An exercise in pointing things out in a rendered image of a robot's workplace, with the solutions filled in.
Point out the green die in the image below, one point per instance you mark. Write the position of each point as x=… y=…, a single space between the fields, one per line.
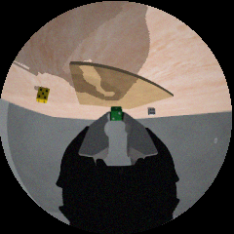
x=116 y=113

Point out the yellow die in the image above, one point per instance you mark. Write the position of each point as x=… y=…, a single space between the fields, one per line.
x=42 y=95

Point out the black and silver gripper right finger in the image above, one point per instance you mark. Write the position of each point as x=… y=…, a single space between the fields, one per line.
x=143 y=143

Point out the tan flat mat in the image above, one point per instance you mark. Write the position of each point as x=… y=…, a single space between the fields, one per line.
x=103 y=85

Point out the grey die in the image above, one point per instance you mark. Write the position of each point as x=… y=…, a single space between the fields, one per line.
x=151 y=111

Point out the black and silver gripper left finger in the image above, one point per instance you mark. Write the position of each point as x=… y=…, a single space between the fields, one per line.
x=91 y=144

